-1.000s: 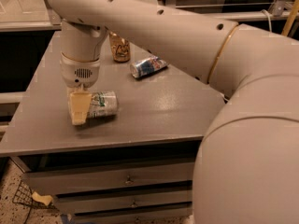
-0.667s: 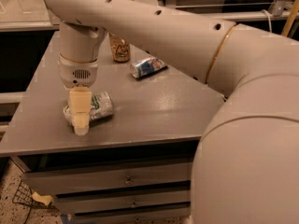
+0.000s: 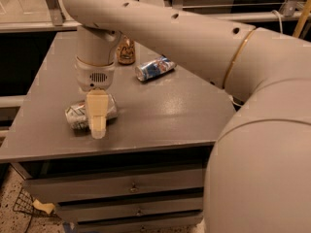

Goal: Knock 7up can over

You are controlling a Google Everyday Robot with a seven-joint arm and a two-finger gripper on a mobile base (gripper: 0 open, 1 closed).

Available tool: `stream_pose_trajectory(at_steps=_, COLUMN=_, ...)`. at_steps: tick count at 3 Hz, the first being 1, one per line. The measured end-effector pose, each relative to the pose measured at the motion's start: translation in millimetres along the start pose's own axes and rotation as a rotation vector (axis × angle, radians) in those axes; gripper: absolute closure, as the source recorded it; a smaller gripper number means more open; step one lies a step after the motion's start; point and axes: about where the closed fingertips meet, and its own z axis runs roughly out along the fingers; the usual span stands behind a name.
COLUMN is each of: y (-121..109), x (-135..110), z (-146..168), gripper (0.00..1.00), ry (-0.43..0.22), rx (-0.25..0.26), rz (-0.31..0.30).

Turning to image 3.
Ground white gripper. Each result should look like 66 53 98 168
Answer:
75 58 115 139

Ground white green 7up can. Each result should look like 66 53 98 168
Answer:
65 94 118 130

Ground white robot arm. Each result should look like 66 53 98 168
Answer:
63 0 311 233

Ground blue white soda can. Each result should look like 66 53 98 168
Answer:
135 55 177 82

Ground gold brown soda can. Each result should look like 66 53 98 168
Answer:
117 36 136 65

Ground grey drawer cabinet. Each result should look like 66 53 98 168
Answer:
0 32 234 233

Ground metal railing frame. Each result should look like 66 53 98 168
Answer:
0 0 307 32

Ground black wire basket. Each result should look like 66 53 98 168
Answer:
13 188 47 233

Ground white cable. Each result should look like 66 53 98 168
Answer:
271 9 285 35

